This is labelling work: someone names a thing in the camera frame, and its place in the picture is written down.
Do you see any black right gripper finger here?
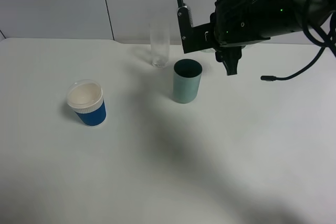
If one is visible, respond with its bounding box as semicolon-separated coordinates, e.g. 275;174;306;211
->
215;47;242;76

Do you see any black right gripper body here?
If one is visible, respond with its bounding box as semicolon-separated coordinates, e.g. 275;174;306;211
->
210;0;270;47

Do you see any clear bottle with green label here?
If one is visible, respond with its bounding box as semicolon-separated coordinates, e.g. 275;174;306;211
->
194;45;246;53

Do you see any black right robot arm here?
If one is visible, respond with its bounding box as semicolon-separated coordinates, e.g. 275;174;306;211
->
211;0;335;76

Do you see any teal green plastic cup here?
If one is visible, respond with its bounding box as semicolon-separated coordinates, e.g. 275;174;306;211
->
173;59;203;104

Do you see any blue cup with white rim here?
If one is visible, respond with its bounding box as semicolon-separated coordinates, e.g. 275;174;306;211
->
66;80;107;126

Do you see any tall clear glass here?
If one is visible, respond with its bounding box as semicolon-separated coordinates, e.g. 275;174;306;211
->
150;21;170;68

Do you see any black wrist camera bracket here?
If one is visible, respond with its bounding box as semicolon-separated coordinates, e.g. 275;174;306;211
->
177;6;218;54

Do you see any black cable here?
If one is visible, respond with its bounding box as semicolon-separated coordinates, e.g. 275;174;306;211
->
260;11;336;82

